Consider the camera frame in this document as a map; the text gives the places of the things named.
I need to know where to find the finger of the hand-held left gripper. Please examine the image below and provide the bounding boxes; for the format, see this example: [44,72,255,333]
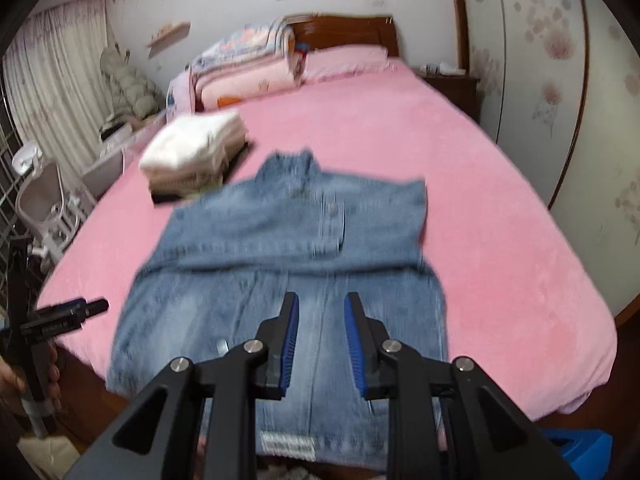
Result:
[20,310,87,336]
[35,298,110,318]

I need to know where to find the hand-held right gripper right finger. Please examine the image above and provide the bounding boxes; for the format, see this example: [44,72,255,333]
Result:
[342,291,581,480]

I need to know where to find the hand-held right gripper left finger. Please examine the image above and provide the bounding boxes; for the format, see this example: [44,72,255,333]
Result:
[62,291,301,480]

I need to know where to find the blue denim jacket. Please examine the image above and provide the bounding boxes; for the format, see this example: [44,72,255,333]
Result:
[105,147,448,463]

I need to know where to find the person's left hand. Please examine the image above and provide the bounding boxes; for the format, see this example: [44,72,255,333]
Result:
[0,352,63,416]

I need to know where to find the white office chair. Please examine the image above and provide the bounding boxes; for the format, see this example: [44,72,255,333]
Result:
[12,142,98,261]

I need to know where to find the folded grey-brown knit garment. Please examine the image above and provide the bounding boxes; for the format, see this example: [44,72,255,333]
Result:
[150,170,236,193]

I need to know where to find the folded cream garment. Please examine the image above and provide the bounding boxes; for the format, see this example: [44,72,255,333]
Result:
[145,152,251,185]

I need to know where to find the black and white handbag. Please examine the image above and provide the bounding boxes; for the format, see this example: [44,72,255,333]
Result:
[99,117,136,142]

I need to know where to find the bed with pink sheet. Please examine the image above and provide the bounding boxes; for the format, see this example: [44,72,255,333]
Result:
[35,44,618,461]

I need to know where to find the folded white fleece garment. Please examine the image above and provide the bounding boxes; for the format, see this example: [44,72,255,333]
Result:
[139,112,248,173]

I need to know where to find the green puffer coat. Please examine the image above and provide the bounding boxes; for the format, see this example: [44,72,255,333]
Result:
[99,45,161,121]

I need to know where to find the pink cushion with blue print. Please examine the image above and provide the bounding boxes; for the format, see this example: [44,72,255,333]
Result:
[166,70,197,121]

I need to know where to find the white floral curtain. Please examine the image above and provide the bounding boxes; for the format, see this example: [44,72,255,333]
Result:
[2,0,118,161]

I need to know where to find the blue plastic stool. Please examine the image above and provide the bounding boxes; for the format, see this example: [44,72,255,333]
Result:
[542,427,613,476]

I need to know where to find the folded pink quilt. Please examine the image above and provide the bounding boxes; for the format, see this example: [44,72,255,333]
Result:
[192,55,301,111]

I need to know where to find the wooden nightstand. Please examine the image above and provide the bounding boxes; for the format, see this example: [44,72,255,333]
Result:
[417,62,481,123]

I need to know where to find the pink pillow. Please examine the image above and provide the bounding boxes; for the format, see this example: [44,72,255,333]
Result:
[300,45,393,85]

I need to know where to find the white papers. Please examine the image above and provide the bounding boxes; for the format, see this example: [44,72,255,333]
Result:
[420,62,466,77]

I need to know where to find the wooden headboard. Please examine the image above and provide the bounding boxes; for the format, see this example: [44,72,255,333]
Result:
[285,14,401,58]

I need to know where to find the floral wardrobe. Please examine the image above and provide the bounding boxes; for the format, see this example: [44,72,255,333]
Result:
[450,0,640,321]

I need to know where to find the wooden wall shelf with trinkets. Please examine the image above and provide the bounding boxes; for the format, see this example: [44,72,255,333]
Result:
[147,21,192,47]

